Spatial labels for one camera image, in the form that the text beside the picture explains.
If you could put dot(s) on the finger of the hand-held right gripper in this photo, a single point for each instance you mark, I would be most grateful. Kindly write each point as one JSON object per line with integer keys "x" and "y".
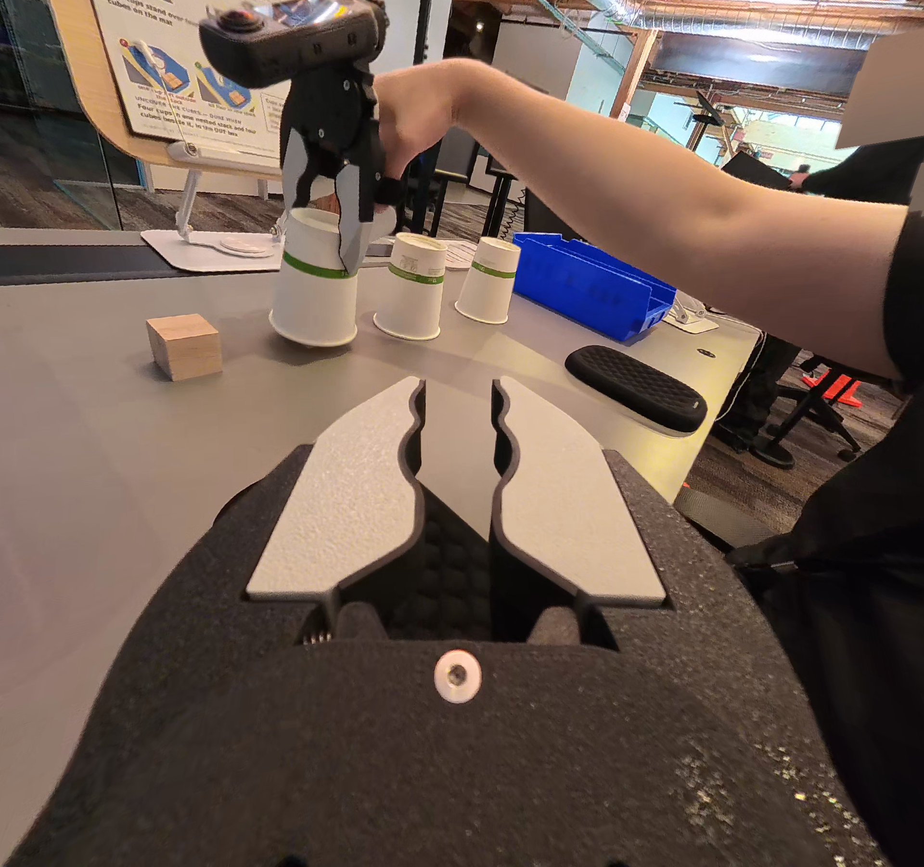
{"x": 294, "y": 174}
{"x": 352, "y": 231}

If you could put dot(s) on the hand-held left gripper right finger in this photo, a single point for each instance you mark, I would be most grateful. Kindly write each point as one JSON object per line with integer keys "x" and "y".
{"x": 570, "y": 513}

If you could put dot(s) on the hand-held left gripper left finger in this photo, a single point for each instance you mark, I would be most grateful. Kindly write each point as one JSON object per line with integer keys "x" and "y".
{"x": 339, "y": 513}

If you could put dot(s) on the wooden cube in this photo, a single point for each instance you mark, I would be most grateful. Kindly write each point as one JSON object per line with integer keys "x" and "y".
{"x": 184, "y": 347}

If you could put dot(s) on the blue plastic bin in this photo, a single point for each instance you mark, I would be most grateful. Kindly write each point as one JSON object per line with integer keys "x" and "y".
{"x": 577, "y": 282}

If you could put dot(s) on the person's right forearm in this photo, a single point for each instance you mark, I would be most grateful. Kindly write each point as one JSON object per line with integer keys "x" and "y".
{"x": 686, "y": 231}

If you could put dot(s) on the person's right hand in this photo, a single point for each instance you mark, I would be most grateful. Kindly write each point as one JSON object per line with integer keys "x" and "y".
{"x": 411, "y": 116}

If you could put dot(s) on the instruction sheet in plastic sleeve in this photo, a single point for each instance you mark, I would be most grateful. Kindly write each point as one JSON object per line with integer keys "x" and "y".
{"x": 462, "y": 257}

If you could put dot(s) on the white display stand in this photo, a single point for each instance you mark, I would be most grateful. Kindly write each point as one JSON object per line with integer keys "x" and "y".
{"x": 188, "y": 249}
{"x": 696, "y": 322}

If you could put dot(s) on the black office chair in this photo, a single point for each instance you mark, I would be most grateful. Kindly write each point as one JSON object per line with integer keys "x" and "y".
{"x": 774, "y": 454}

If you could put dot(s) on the instruction poster on stand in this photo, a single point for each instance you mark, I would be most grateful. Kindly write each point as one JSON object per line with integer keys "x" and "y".
{"x": 79, "y": 73}

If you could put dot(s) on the orange floor object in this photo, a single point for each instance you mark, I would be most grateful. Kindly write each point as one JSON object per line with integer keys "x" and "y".
{"x": 841, "y": 387}

